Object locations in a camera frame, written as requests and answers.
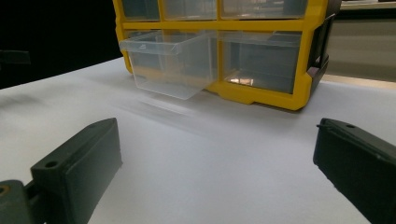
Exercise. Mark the yellow drawer cabinet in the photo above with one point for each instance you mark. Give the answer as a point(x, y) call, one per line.
point(306, 62)

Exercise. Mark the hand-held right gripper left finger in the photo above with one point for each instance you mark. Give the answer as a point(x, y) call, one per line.
point(81, 168)

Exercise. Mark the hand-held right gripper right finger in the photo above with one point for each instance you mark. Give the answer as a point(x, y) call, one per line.
point(361, 165)

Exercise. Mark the clear plastic drawer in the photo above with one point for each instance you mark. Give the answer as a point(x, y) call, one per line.
point(172, 67)
point(264, 7)
point(190, 8)

